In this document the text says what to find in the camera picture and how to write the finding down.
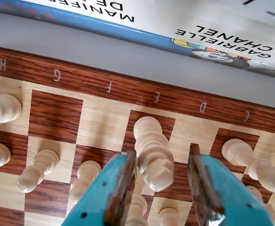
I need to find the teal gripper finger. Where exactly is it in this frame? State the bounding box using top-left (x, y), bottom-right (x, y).
top-left (61, 150), bottom-right (138, 226)
top-left (187, 143), bottom-right (275, 226)

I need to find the light wooden king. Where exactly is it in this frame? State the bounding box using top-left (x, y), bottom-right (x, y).
top-left (133, 116), bottom-right (176, 193)

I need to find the light wooden rook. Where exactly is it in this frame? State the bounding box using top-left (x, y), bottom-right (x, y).
top-left (0, 93), bottom-right (23, 124)

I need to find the wooden chessboard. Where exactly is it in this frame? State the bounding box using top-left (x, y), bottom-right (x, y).
top-left (0, 44), bottom-right (275, 226)

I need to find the blue Dodo book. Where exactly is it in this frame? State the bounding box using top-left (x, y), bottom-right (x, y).
top-left (0, 0), bottom-right (275, 82)

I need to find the white Manifeste de Mode book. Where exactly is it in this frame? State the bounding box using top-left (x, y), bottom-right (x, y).
top-left (22, 0), bottom-right (275, 71)

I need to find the white art history book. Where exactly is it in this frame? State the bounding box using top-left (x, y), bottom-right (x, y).
top-left (186, 0), bottom-right (275, 26)

